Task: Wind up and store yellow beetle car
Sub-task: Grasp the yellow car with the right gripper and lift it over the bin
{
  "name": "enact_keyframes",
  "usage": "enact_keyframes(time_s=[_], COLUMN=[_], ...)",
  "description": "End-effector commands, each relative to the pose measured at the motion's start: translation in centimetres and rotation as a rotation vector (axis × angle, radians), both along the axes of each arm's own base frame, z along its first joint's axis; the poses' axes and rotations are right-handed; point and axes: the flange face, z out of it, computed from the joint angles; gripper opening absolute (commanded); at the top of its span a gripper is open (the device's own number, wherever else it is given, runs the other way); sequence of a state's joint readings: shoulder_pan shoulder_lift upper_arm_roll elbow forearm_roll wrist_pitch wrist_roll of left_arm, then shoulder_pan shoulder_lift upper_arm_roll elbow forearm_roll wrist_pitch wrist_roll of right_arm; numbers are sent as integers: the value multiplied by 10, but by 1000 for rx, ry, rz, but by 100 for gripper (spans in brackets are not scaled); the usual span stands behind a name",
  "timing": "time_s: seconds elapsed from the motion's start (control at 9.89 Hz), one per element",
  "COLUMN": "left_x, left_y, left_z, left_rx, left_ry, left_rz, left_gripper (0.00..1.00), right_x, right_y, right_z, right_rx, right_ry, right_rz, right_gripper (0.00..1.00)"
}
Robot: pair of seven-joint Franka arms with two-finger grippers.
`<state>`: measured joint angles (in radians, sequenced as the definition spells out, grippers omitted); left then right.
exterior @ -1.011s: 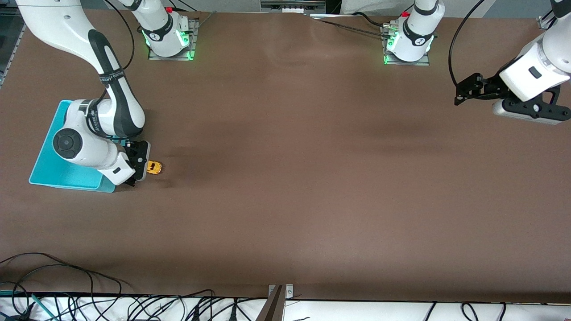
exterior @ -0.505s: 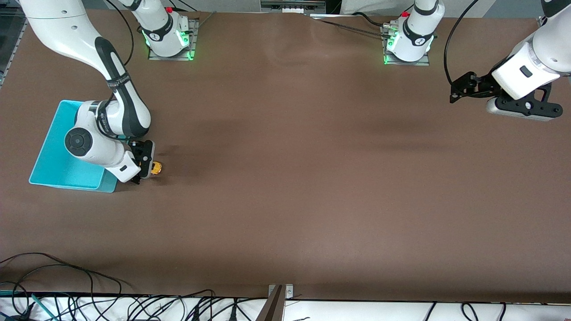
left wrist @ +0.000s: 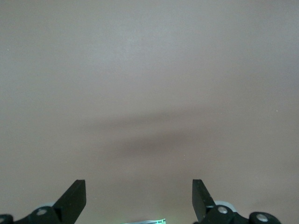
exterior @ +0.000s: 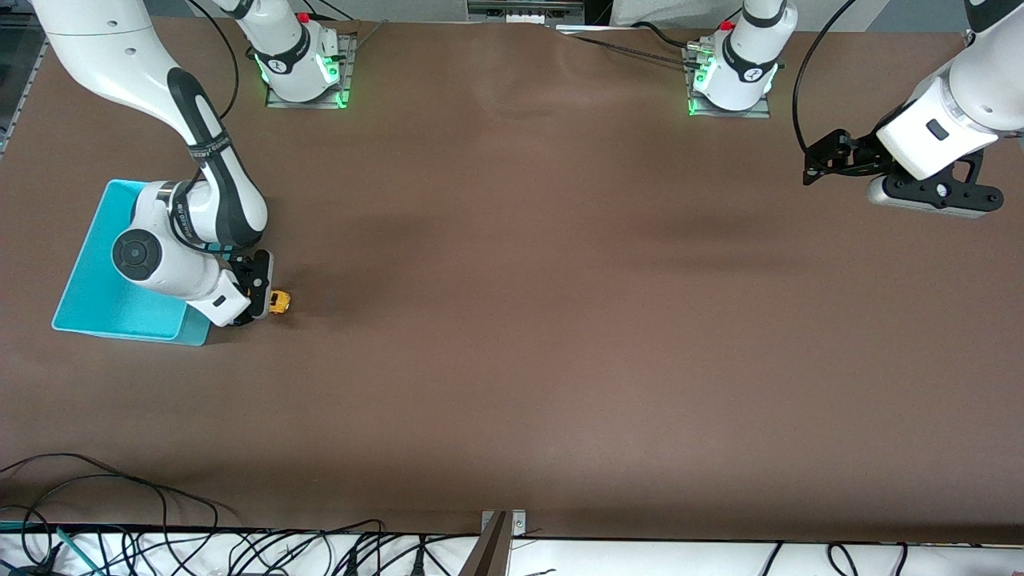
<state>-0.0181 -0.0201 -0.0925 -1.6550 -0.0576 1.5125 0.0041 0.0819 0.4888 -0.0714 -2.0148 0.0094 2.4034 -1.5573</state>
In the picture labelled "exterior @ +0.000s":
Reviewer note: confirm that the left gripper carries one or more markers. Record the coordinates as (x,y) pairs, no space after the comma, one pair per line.
(862,154)

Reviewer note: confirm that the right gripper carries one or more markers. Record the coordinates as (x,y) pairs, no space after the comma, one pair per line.
(258,282)

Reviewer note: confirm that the yellow beetle toy car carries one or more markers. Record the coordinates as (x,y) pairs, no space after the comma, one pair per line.
(280,302)

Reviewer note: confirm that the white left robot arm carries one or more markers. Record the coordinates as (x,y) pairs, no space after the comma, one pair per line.
(744,56)

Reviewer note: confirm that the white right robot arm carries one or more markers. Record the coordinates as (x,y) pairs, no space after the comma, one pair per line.
(104,56)

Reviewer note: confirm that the teal plastic storage bin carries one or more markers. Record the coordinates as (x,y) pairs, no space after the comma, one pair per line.
(96,280)

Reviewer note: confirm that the grey power strip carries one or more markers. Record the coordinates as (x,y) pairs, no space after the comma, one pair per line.
(524,11)

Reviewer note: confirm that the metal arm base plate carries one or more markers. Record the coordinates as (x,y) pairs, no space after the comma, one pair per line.
(346,72)
(756,112)

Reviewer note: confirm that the metal table clamp bracket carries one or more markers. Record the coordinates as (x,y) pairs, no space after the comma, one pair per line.
(492,552)

